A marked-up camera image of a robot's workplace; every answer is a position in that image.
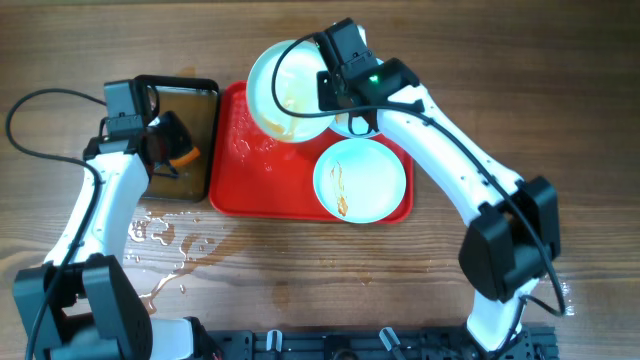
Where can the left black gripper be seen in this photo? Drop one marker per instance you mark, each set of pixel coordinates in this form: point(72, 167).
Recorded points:
point(181, 139)

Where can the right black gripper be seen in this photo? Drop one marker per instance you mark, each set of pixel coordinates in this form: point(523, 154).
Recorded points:
point(326, 100)

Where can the orange sponge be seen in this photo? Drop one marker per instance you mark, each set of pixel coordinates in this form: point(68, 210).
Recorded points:
point(186, 159)

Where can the stained white plate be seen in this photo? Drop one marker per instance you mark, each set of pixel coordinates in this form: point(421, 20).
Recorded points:
point(359, 181)
point(282, 96)

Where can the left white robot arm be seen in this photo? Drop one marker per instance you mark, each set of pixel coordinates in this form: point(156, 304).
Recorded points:
point(79, 304)

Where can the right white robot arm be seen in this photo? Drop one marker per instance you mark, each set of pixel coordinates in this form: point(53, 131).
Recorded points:
point(512, 225)

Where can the top clean white plate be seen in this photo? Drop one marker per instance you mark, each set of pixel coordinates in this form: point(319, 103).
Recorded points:
point(352, 127)

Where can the black water tray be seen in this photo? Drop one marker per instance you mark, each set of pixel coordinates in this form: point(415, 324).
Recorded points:
point(195, 101)

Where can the red plastic tray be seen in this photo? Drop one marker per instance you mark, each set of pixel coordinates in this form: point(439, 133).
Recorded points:
point(255, 175)

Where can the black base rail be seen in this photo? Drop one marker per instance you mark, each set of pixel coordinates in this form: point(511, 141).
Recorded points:
point(433, 343)

